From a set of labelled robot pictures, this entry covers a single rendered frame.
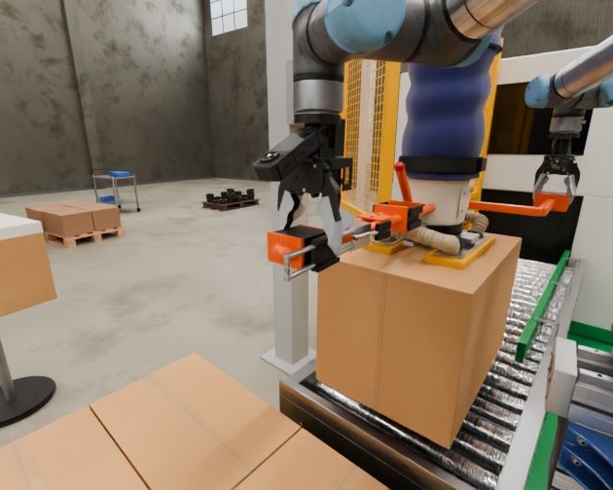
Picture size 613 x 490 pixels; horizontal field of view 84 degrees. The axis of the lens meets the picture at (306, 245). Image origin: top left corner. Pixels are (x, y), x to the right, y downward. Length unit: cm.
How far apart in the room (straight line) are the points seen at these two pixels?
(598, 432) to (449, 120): 70
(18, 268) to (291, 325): 140
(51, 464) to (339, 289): 91
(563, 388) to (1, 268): 204
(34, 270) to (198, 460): 131
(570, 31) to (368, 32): 962
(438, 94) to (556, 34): 907
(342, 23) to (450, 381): 73
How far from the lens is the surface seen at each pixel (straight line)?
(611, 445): 82
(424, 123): 99
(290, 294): 208
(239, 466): 111
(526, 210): 107
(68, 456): 130
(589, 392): 79
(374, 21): 43
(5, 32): 1270
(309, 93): 52
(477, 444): 124
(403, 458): 106
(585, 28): 1000
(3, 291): 208
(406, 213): 80
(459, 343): 84
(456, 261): 92
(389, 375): 96
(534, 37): 1004
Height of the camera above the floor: 137
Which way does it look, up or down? 16 degrees down
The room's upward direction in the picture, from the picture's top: straight up
